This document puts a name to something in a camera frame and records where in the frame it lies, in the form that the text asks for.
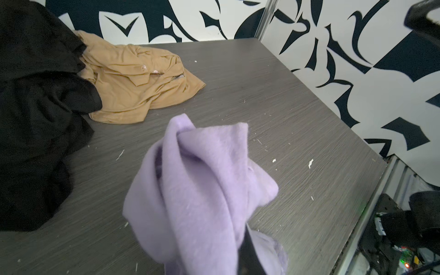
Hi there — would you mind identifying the lilac cloth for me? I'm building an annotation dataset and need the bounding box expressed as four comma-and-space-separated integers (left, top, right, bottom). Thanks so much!
123, 114, 288, 275

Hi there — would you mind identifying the aluminium frame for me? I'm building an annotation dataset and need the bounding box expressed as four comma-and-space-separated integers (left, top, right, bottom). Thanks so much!
254, 0, 278, 41

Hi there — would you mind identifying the tan cloth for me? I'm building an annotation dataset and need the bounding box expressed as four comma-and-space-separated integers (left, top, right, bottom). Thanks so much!
75, 30, 205, 124

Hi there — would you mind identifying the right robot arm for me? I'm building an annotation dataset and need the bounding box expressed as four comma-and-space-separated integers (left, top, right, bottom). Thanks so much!
404, 0, 440, 47

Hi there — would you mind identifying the black cloth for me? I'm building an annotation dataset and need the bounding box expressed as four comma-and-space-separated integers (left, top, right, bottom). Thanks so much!
1, 1, 102, 231

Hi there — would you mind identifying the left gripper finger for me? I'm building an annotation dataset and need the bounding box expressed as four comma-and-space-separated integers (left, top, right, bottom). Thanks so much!
237, 224, 267, 275

